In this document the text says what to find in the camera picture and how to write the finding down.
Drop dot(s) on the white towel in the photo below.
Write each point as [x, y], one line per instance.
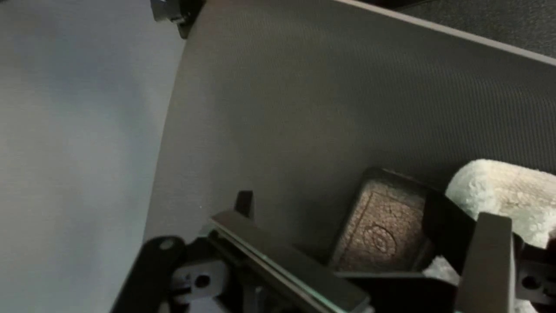
[510, 192]

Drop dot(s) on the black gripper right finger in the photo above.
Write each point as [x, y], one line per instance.
[489, 267]

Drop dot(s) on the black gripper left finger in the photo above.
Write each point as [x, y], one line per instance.
[279, 255]

